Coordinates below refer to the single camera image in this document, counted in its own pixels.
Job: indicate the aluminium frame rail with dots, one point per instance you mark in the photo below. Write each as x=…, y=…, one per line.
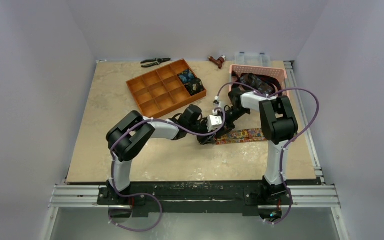
x=304, y=194

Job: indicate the black pliers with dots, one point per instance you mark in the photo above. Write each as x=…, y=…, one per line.
x=148, y=63

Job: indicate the pink plastic basket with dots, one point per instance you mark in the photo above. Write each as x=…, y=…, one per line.
x=277, y=73

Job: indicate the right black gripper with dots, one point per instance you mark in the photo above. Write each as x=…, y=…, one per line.
x=227, y=118

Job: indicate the colourful patterned tie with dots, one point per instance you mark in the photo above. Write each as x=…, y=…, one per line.
x=241, y=136

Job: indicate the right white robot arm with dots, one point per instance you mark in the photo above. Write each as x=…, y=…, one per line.
x=279, y=126

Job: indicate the dark ties in basket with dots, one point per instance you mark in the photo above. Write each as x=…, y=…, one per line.
x=265, y=84

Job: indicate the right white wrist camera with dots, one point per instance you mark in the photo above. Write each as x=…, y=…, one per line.
x=219, y=106

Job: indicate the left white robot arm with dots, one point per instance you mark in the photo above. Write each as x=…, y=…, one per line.
x=127, y=139

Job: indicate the orange compartment tray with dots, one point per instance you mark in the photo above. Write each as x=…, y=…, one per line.
x=161, y=91

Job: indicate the clear plastic organizer box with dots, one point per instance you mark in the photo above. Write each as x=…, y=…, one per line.
x=252, y=59

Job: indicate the blue rolled tie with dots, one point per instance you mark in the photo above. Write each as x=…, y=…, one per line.
x=186, y=76

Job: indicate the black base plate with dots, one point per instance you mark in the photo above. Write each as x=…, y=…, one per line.
x=198, y=197

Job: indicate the black rolled tie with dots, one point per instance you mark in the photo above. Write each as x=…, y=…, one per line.
x=194, y=86

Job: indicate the brown handled tool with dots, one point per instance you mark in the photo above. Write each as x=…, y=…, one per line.
x=219, y=62

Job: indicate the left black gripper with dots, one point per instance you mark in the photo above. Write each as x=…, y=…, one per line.
x=205, y=139

